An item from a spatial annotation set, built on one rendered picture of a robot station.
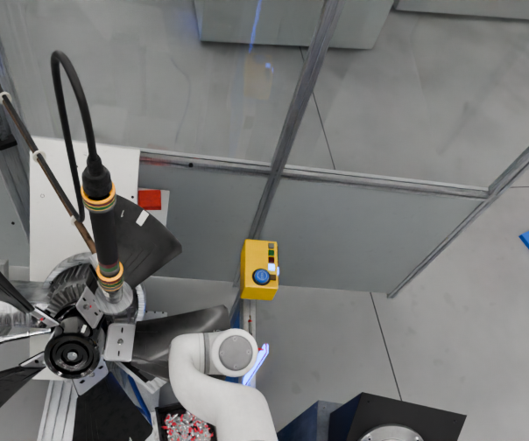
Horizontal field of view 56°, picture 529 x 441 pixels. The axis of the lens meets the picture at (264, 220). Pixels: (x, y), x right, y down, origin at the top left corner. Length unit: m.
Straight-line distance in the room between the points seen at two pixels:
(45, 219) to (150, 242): 0.37
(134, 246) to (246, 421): 0.50
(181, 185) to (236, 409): 1.20
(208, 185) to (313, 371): 1.15
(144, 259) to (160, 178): 0.77
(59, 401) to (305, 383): 1.10
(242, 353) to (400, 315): 2.00
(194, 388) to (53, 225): 0.69
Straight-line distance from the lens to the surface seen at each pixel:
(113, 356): 1.25
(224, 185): 1.86
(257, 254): 1.51
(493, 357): 3.04
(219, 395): 0.85
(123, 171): 1.33
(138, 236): 1.13
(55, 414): 2.38
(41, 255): 1.44
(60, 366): 1.25
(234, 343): 0.91
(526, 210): 3.72
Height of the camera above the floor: 2.38
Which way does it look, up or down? 56 degrees down
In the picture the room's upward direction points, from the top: 20 degrees clockwise
